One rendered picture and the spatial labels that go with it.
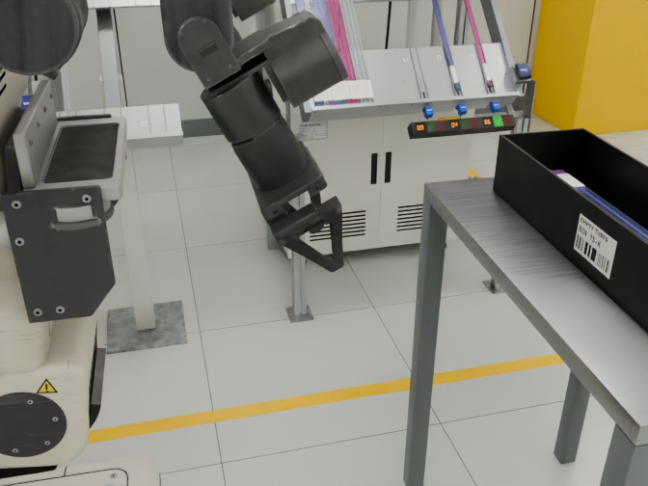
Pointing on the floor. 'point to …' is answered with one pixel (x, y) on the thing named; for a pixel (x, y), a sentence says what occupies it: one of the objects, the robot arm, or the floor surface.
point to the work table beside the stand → (553, 281)
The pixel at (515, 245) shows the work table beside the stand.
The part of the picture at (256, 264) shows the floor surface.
